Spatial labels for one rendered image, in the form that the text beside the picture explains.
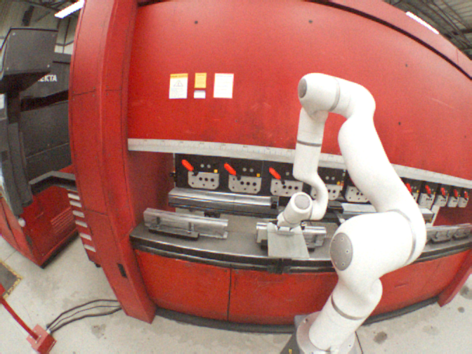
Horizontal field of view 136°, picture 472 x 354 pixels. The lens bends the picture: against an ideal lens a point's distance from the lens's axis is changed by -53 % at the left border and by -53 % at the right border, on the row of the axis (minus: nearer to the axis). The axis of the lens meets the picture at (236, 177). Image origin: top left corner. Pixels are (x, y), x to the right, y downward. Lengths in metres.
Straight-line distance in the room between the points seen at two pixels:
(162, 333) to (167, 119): 1.53
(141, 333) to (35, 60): 1.81
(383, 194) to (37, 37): 1.18
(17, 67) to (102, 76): 0.40
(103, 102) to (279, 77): 0.77
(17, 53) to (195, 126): 0.88
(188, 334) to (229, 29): 1.96
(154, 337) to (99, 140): 1.44
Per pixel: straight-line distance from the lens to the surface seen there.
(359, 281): 0.36
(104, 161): 0.98
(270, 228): 1.04
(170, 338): 1.74
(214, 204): 1.33
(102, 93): 0.96
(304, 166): 0.70
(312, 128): 0.68
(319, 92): 0.51
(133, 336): 1.81
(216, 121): 0.92
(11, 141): 0.90
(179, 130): 0.97
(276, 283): 1.20
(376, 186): 0.44
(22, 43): 0.94
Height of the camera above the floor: 1.56
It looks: 19 degrees down
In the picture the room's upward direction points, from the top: 4 degrees clockwise
